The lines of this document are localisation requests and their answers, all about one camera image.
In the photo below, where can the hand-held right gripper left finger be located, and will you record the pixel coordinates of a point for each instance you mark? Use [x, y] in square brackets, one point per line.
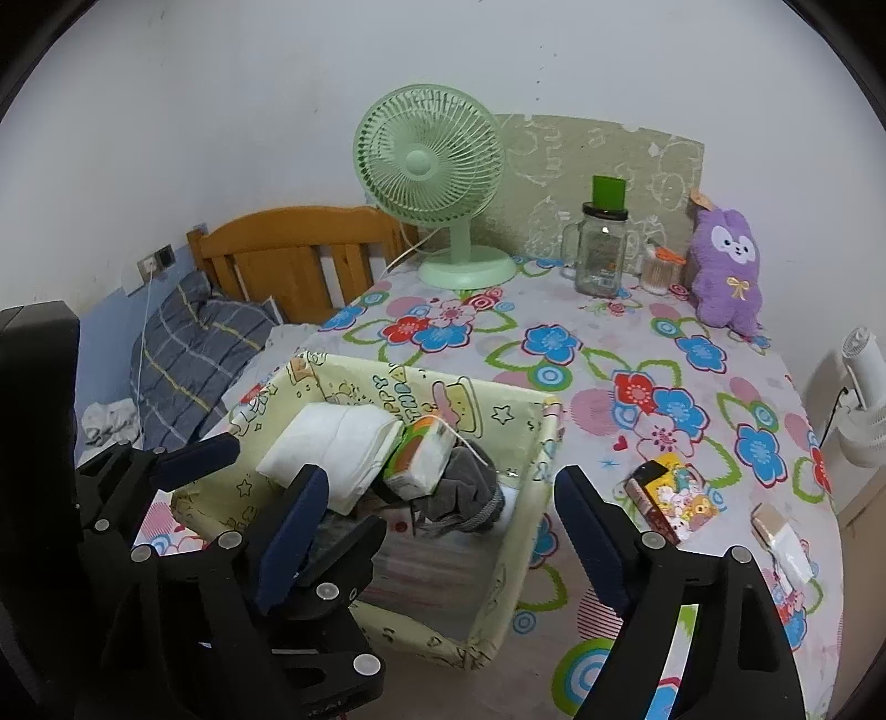
[291, 547]

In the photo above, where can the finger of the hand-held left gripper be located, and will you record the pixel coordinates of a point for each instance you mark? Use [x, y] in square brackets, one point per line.
[332, 623]
[204, 455]

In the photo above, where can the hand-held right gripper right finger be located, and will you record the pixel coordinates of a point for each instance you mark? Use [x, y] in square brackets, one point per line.
[592, 547]

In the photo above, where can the white towel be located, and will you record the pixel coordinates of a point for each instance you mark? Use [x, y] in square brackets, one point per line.
[332, 443]

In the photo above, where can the green orange tissue pack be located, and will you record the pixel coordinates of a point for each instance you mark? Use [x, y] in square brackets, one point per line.
[422, 457]

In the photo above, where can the yellow cartoon fabric storage box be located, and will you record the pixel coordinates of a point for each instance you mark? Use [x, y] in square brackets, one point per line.
[346, 377]

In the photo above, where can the white crumpled cloth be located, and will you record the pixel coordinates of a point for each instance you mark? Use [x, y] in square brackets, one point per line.
[111, 422]

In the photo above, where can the yellow cartoon card pack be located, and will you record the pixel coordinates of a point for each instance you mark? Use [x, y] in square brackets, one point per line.
[675, 498]

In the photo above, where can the gray plaid pillow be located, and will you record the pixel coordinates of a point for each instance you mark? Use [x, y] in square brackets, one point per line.
[194, 353]

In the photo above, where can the clear plastic packet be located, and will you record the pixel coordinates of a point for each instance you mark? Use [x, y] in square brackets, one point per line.
[785, 547]

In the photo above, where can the wooden bed headboard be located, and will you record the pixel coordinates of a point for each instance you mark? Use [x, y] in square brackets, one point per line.
[291, 256]

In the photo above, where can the toothpick jar with orange lid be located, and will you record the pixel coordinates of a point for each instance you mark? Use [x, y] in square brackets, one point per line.
[661, 273]

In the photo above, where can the glass mug jar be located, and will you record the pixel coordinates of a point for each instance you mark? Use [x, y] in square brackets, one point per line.
[601, 259]

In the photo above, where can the white clip fan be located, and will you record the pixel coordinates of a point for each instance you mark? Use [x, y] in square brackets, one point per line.
[858, 408]

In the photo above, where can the purple plush toy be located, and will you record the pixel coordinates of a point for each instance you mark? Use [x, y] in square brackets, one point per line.
[727, 277]

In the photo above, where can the small green box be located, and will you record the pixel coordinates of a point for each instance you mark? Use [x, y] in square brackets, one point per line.
[609, 194]

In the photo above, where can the green desk fan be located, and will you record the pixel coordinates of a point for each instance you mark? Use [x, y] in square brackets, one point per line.
[429, 163]

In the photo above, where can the wall socket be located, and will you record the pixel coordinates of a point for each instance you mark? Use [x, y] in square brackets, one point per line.
[156, 262]

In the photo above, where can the green patterned wall sticker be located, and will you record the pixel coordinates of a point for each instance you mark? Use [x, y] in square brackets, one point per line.
[554, 159]

